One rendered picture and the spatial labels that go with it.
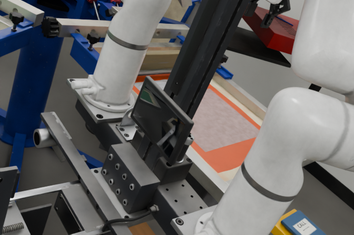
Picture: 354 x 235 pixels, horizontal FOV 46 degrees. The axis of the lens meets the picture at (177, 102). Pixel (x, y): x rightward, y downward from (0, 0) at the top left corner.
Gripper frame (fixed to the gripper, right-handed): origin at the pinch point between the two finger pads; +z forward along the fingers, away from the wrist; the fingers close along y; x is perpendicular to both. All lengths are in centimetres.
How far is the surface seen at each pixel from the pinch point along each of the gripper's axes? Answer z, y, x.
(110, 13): 32, -64, 0
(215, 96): 43, -21, 28
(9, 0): 35, -71, -38
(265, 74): 92, -111, 206
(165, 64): 37, -34, 9
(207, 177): 39.9, 18.5, -13.4
